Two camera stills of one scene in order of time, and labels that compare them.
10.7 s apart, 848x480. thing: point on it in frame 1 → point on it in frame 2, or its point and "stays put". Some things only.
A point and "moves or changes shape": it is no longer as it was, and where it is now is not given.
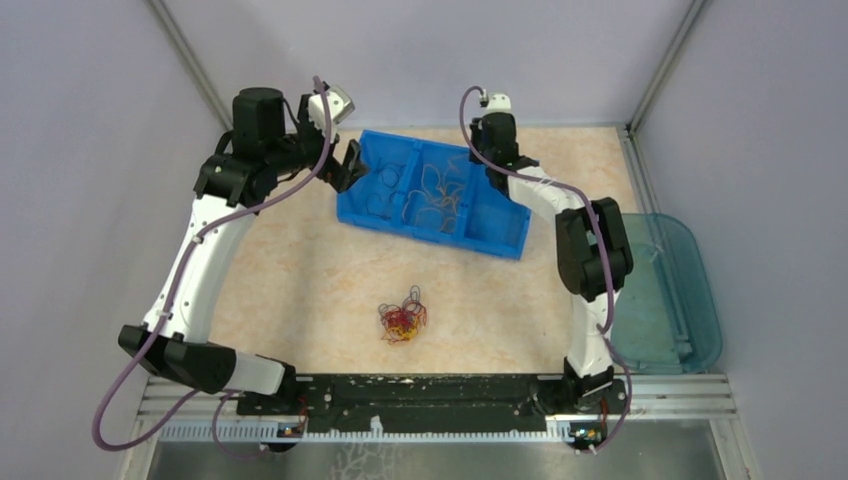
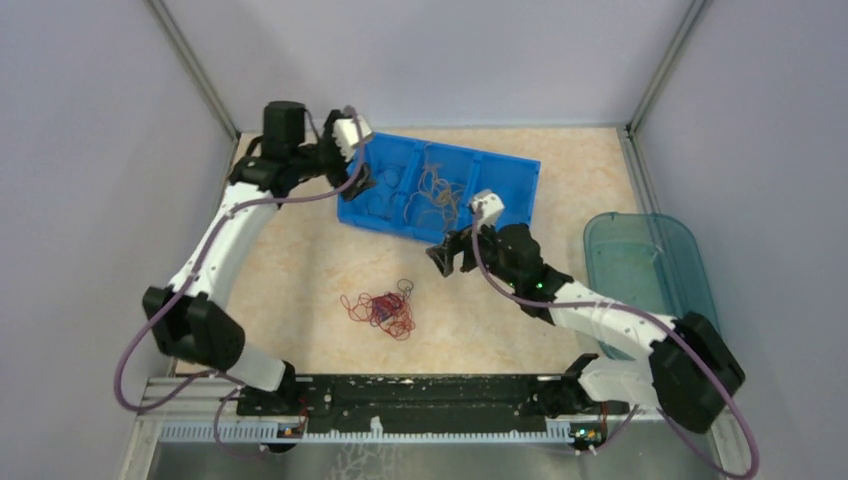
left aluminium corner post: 186,54 stays put
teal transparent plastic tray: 665,321 stays put
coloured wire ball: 401,323 moves or changes shape
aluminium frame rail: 650,398 stays put
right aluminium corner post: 666,65 stays put
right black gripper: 475,131 → 444,255
